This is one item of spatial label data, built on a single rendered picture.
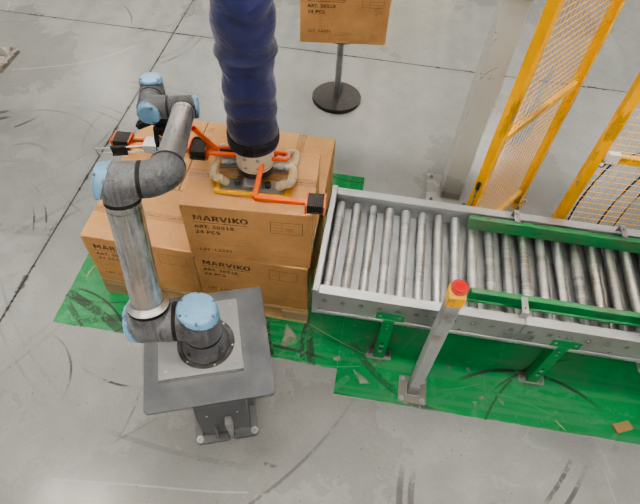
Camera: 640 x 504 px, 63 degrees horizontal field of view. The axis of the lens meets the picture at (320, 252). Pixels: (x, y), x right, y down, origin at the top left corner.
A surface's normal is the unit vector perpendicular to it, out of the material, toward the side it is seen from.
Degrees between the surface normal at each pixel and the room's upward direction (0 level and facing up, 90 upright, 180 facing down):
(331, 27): 90
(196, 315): 6
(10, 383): 0
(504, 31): 92
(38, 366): 0
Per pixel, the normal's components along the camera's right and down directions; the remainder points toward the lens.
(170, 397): 0.04, -0.59
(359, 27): -0.01, 0.81
